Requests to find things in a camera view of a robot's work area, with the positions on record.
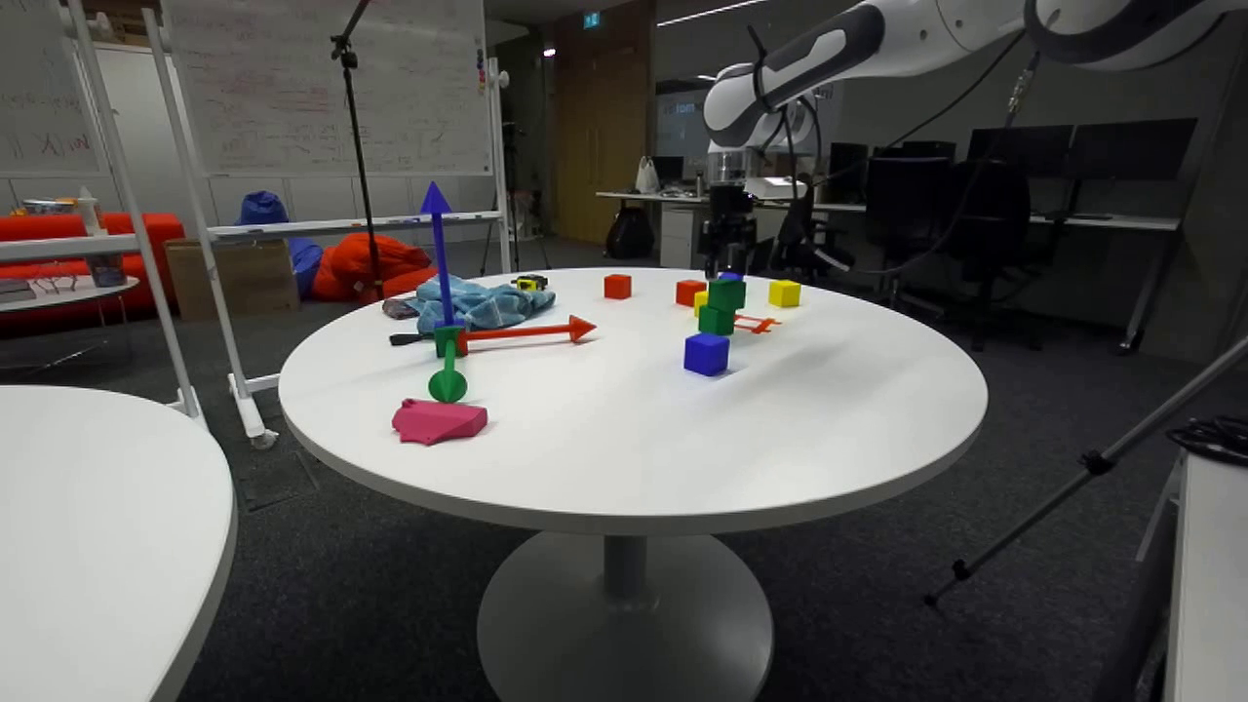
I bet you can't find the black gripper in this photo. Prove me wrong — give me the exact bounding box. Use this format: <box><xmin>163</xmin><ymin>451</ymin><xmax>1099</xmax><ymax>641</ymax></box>
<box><xmin>708</xmin><ymin>181</ymin><xmax>760</xmax><ymax>255</ymax></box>

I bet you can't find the black office chair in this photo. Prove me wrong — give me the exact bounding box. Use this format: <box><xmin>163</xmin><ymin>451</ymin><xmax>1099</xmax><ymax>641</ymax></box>
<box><xmin>775</xmin><ymin>170</ymin><xmax>839</xmax><ymax>282</ymax></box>
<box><xmin>864</xmin><ymin>151</ymin><xmax>1047</xmax><ymax>342</ymax></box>

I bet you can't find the long white office desk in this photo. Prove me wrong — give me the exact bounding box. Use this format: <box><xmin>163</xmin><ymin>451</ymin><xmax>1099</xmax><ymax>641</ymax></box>
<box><xmin>595</xmin><ymin>182</ymin><xmax>1185</xmax><ymax>278</ymax></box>

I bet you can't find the black computer monitor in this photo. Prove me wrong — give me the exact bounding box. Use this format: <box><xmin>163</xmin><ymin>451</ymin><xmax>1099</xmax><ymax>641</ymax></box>
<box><xmin>823</xmin><ymin>135</ymin><xmax>875</xmax><ymax>208</ymax></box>

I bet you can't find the long ceiling light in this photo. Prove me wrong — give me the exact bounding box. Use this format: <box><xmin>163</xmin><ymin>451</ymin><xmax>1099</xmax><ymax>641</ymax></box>
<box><xmin>657</xmin><ymin>0</ymin><xmax>770</xmax><ymax>31</ymax></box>

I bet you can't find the red axis arrow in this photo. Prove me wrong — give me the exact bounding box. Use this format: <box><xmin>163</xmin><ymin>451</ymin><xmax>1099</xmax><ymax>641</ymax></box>
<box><xmin>452</xmin><ymin>311</ymin><xmax>601</xmax><ymax>360</ymax></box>

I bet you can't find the light blue crumpled cloth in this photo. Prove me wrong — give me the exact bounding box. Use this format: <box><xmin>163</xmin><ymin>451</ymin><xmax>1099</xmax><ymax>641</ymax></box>
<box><xmin>410</xmin><ymin>273</ymin><xmax>557</xmax><ymax>334</ymax></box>

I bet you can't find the blue axis arrow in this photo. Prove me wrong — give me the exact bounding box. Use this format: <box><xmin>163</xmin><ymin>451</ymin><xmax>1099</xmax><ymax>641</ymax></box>
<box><xmin>418</xmin><ymin>181</ymin><xmax>462</xmax><ymax>334</ymax></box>

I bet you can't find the green ball toy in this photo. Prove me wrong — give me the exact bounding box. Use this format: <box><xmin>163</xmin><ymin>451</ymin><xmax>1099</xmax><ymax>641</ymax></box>
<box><xmin>424</xmin><ymin>325</ymin><xmax>467</xmax><ymax>406</ymax></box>

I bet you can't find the pink flat toy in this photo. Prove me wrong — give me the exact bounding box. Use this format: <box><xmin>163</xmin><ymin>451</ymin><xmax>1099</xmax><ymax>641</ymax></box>
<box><xmin>392</xmin><ymin>393</ymin><xmax>497</xmax><ymax>449</ymax></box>

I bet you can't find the red beanbag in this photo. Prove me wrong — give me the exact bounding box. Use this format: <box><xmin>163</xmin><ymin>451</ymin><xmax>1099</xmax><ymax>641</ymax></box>
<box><xmin>310</xmin><ymin>229</ymin><xmax>440</xmax><ymax>304</ymax></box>

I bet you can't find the black microphone stand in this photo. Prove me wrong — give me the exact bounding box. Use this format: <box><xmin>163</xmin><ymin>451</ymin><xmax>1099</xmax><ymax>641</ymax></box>
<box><xmin>329</xmin><ymin>0</ymin><xmax>394</xmax><ymax>304</ymax></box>

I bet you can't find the blue beanbag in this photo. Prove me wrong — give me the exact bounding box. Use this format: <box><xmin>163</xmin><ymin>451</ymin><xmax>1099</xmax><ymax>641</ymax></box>
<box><xmin>240</xmin><ymin>186</ymin><xmax>329</xmax><ymax>300</ymax></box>

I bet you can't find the large rolling whiteboard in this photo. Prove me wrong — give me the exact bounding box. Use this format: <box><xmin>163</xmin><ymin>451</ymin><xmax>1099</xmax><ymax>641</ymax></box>
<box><xmin>138</xmin><ymin>0</ymin><xmax>521</xmax><ymax>451</ymax></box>

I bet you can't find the cardboard box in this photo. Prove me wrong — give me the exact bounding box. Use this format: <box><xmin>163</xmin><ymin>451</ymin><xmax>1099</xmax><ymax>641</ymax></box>
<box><xmin>168</xmin><ymin>239</ymin><xmax>302</xmax><ymax>319</ymax></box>

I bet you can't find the white robot stand table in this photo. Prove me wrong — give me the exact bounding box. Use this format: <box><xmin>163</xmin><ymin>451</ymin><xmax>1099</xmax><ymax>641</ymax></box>
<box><xmin>1160</xmin><ymin>417</ymin><xmax>1248</xmax><ymax>702</ymax></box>

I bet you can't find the rolling whiteboard with tray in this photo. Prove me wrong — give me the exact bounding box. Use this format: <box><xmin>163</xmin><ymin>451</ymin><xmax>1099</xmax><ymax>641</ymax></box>
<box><xmin>0</xmin><ymin>0</ymin><xmax>211</xmax><ymax>420</ymax></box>

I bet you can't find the small round white table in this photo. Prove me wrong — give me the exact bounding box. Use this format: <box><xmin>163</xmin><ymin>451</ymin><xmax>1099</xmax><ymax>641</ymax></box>
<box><xmin>0</xmin><ymin>273</ymin><xmax>142</xmax><ymax>316</ymax></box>

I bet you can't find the red sofa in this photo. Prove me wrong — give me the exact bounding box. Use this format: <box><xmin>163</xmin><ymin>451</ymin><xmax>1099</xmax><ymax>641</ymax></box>
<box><xmin>0</xmin><ymin>209</ymin><xmax>186</xmax><ymax>328</ymax></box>

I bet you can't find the white round side table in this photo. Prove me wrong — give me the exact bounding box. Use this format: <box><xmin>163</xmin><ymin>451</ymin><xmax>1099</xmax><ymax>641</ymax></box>
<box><xmin>0</xmin><ymin>382</ymin><xmax>244</xmax><ymax>702</ymax></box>

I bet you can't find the white table pedestal base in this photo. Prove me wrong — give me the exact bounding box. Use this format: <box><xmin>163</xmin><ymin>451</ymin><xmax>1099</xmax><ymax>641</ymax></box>
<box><xmin>474</xmin><ymin>523</ymin><xmax>775</xmax><ymax>702</ymax></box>

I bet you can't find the black camera tripod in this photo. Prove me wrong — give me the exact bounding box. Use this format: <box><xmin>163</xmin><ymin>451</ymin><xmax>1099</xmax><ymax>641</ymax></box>
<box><xmin>921</xmin><ymin>333</ymin><xmax>1248</xmax><ymax>611</ymax></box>

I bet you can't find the black cable coil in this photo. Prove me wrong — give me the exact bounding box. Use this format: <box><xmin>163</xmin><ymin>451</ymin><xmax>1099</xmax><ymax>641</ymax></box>
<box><xmin>1168</xmin><ymin>415</ymin><xmax>1248</xmax><ymax>468</ymax></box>

